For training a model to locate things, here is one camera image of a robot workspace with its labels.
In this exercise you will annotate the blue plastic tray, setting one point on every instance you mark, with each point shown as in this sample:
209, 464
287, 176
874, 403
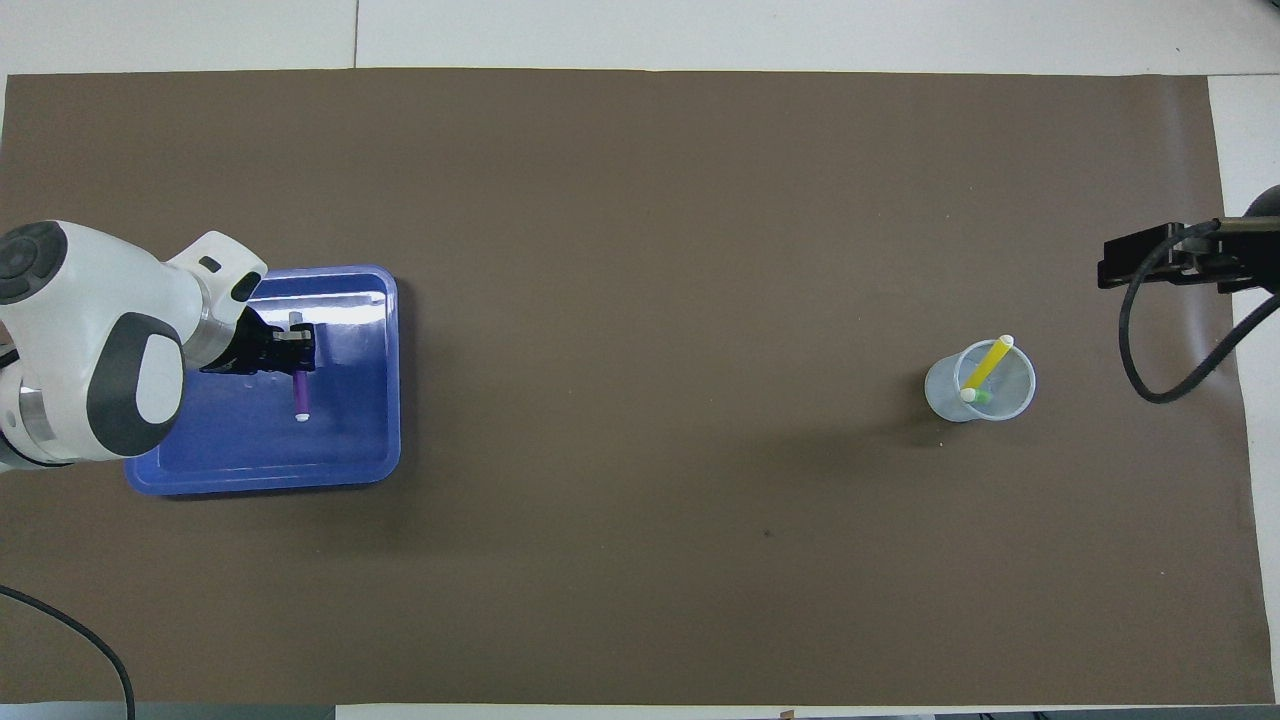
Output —
340, 430

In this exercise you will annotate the brown table mat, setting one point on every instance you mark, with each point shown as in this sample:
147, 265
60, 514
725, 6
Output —
650, 300

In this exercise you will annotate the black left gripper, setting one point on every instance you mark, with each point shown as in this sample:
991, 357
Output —
245, 350

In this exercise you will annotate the purple pen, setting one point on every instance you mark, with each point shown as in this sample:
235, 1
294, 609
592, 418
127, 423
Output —
302, 395

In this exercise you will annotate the translucent plastic cup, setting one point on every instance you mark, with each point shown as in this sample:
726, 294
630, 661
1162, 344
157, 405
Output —
1010, 390

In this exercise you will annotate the yellow pen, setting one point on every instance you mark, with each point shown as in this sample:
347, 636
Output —
990, 362

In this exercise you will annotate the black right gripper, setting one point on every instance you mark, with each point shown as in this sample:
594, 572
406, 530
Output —
1255, 260

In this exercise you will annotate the green pen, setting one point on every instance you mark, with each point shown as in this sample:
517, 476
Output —
983, 397

